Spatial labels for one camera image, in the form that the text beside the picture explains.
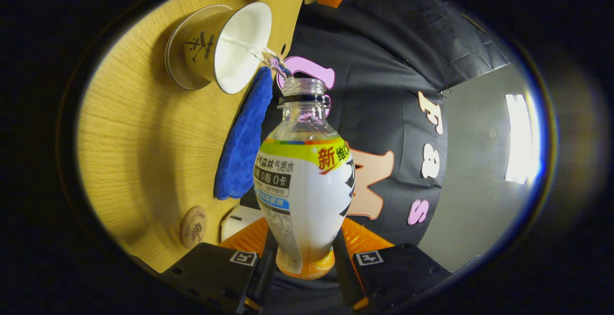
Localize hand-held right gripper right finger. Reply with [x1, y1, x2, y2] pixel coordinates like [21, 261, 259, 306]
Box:
[333, 217, 454, 311]

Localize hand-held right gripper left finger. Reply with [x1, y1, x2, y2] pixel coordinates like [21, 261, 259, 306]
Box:
[161, 217, 279, 313]

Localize round cork coaster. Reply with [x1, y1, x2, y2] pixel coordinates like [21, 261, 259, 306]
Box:
[179, 206, 208, 249]

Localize yellow ceramic teacup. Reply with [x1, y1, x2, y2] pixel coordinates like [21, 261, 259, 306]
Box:
[184, 2, 273, 95]

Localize clear labelled water bottle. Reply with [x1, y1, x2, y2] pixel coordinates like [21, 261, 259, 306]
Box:
[253, 78, 356, 280]

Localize cream toaster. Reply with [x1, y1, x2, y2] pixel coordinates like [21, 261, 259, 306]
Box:
[221, 205, 264, 242]

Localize blue towel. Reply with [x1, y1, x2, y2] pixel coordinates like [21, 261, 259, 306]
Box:
[213, 67, 274, 200]

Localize yellow ceramic saucer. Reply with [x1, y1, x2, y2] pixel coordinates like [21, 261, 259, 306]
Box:
[165, 4, 233, 91]

